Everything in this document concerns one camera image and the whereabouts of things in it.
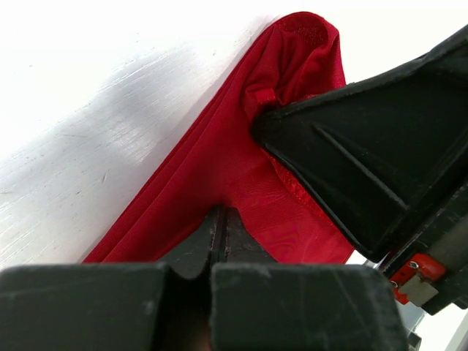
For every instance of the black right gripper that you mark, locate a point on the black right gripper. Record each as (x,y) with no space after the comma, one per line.
(389,167)

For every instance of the red cloth napkin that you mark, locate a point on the red cloth napkin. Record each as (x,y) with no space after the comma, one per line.
(217,162)

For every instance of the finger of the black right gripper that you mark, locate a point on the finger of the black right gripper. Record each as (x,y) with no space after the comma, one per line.
(447,61)

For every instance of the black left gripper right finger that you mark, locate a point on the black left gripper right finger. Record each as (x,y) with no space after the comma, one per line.
(259,304)

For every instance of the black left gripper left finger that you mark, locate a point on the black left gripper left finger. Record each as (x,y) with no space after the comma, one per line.
(128,306)

